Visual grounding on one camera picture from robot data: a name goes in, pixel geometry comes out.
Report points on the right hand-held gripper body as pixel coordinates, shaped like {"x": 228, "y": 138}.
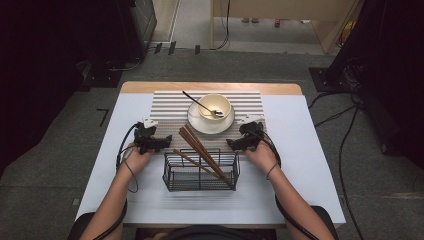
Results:
{"x": 251, "y": 131}

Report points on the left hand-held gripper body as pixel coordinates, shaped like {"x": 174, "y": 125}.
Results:
{"x": 144, "y": 133}

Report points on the person's right hand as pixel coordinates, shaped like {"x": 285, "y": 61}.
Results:
{"x": 263, "y": 158}

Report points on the person's left hand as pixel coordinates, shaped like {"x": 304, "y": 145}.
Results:
{"x": 136, "y": 161}

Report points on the striped placemat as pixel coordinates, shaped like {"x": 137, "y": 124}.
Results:
{"x": 166, "y": 106}

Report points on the dark wrist band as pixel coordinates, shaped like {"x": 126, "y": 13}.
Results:
{"x": 271, "y": 170}

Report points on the white table sheet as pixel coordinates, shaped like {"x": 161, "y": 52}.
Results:
{"x": 293, "y": 133}

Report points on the black corner tape mark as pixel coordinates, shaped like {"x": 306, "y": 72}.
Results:
{"x": 104, "y": 115}

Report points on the cream ceramic bowl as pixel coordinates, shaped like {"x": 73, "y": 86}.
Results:
{"x": 213, "y": 100}

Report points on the person's dark clothing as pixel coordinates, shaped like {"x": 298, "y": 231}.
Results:
{"x": 210, "y": 233}

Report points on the dark equipment cabinet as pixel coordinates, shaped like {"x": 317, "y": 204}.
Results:
{"x": 143, "y": 23}

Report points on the small red object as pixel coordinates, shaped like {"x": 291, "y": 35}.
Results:
{"x": 277, "y": 22}

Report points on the black chair armrest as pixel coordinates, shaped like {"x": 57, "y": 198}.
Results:
{"x": 78, "y": 228}
{"x": 328, "y": 220}

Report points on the black curtain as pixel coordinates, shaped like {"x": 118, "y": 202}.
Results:
{"x": 393, "y": 66}
{"x": 50, "y": 66}

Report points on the light wooden desk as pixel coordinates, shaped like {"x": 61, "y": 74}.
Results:
{"x": 283, "y": 8}

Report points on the yellow object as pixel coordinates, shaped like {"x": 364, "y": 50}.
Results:
{"x": 348, "y": 30}

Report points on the black stand base plate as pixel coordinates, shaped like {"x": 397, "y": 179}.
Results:
{"x": 321, "y": 80}

